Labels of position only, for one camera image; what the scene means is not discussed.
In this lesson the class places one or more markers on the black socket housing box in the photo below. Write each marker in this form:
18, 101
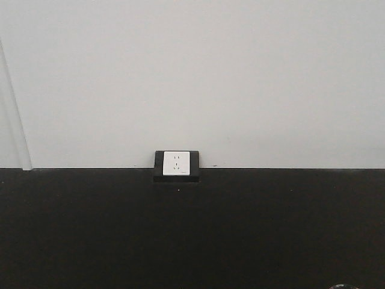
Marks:
193, 177

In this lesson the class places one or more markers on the clear glass beaker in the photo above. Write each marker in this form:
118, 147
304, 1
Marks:
343, 286

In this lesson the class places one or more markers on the white power socket plate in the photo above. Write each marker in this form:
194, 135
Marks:
176, 163

